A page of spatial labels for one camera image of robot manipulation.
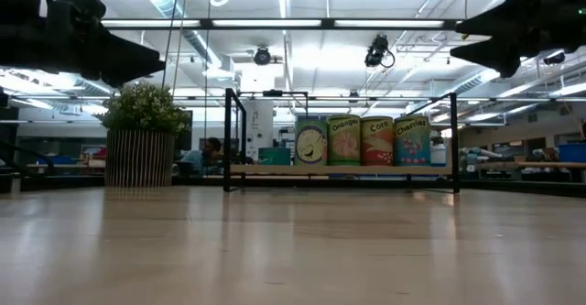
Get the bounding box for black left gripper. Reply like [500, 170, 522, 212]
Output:
[0, 0, 167, 89]

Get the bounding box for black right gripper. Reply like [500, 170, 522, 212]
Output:
[450, 0, 586, 80]

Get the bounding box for blue cherries can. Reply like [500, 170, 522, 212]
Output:
[393, 114, 431, 167]

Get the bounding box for corn can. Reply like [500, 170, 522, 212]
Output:
[360, 115, 396, 167]

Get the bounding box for green oranges can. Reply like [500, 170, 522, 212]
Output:
[326, 114, 363, 167]

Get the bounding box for green smiley face can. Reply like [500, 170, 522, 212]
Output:
[294, 118, 329, 167]

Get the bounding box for black metal wooden shelf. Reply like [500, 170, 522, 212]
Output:
[222, 87, 461, 195]

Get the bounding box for potted plant striped pot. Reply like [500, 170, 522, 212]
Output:
[93, 82, 191, 189]

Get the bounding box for person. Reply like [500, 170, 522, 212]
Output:
[179, 136, 224, 177]

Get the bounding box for blue storage bin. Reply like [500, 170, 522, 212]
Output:
[557, 142, 586, 163]

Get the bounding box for dark hanging cable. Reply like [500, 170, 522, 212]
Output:
[161, 0, 183, 89]

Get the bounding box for black aluminium rig frame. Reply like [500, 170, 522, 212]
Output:
[0, 16, 586, 196]

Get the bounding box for black hanging camera with cable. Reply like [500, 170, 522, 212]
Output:
[364, 33, 396, 70]

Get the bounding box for round black overhead camera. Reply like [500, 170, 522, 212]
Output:
[253, 46, 273, 67]

